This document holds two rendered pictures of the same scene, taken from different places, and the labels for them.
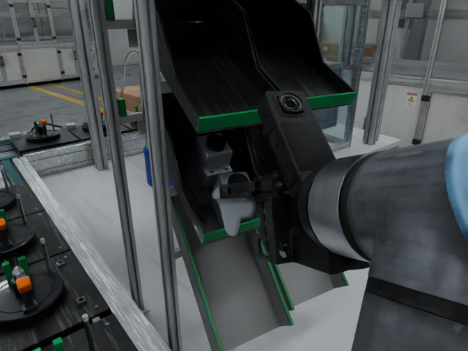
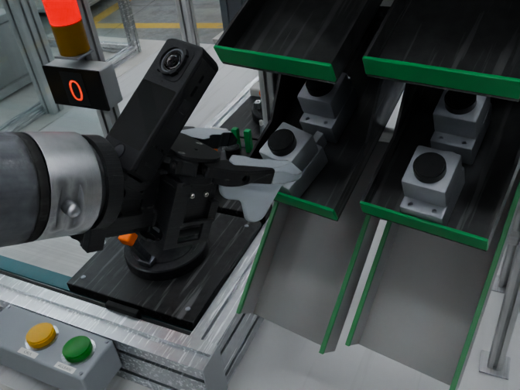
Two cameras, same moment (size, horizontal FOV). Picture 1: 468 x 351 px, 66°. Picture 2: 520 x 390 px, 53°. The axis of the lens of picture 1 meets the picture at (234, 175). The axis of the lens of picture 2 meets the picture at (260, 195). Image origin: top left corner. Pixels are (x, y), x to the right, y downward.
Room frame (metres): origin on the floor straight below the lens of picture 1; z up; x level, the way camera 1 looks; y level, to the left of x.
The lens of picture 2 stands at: (0.24, -0.44, 1.55)
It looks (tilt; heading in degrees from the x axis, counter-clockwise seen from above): 36 degrees down; 68
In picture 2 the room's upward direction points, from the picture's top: 7 degrees counter-clockwise
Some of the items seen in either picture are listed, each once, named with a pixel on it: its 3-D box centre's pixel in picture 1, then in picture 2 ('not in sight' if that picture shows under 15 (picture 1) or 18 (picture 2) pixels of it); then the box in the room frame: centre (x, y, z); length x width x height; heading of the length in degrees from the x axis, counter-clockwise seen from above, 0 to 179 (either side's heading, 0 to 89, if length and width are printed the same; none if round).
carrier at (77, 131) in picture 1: (96, 120); not in sight; (1.71, 0.67, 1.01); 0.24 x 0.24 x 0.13; 39
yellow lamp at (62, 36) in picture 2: not in sight; (70, 36); (0.32, 0.47, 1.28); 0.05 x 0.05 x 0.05
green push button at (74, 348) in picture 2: not in sight; (78, 350); (0.17, 0.12, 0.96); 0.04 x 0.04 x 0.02
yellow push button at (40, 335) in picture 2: not in sight; (41, 336); (0.12, 0.17, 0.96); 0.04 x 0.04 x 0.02
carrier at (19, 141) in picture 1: (41, 129); not in sight; (1.56, 0.86, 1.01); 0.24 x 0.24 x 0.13; 39
